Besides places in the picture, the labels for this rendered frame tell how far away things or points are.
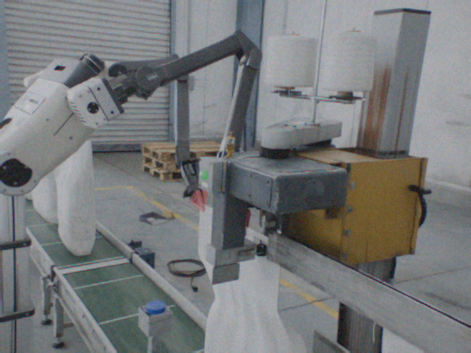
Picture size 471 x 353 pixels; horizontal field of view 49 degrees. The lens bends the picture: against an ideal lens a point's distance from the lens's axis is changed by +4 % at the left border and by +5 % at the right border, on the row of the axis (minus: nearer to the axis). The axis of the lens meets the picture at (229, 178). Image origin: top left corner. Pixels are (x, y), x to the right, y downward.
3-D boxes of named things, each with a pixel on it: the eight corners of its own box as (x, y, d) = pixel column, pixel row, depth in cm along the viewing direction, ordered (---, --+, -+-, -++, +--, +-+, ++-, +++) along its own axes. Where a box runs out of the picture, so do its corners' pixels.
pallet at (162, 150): (141, 151, 758) (141, 142, 755) (212, 149, 815) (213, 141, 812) (160, 161, 688) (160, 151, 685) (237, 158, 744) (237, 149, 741)
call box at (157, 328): (137, 325, 158) (138, 307, 157) (161, 318, 162) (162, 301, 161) (147, 337, 152) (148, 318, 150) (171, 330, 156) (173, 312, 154)
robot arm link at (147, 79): (237, 33, 181) (248, 21, 172) (255, 68, 182) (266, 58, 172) (125, 81, 165) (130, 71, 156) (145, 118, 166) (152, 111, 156)
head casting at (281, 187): (209, 243, 149) (214, 144, 143) (274, 233, 162) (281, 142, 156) (268, 281, 125) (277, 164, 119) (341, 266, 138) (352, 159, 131)
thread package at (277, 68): (253, 86, 170) (256, 33, 166) (292, 88, 179) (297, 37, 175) (283, 90, 156) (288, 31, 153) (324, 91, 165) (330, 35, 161)
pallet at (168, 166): (141, 160, 761) (141, 151, 758) (211, 157, 825) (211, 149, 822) (165, 171, 692) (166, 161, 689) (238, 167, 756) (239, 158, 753)
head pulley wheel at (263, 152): (252, 154, 147) (253, 145, 146) (277, 153, 152) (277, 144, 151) (271, 159, 139) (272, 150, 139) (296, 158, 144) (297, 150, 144)
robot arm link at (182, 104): (175, 81, 219) (175, 65, 210) (188, 82, 220) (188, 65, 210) (175, 170, 200) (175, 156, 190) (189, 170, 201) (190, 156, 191)
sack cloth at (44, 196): (26, 208, 412) (23, 117, 397) (55, 205, 424) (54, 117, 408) (42, 224, 374) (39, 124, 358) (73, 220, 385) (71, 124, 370)
